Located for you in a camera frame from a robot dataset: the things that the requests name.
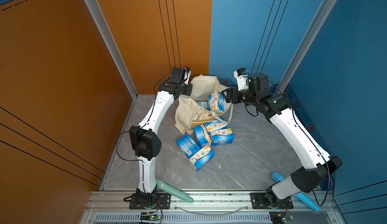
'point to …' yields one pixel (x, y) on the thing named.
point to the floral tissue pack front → (215, 101)
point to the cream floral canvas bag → (189, 114)
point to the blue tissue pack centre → (221, 137)
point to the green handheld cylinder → (161, 185)
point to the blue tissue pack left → (188, 145)
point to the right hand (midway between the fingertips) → (228, 90)
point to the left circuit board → (150, 216)
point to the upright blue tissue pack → (201, 136)
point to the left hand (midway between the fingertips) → (189, 84)
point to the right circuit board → (280, 217)
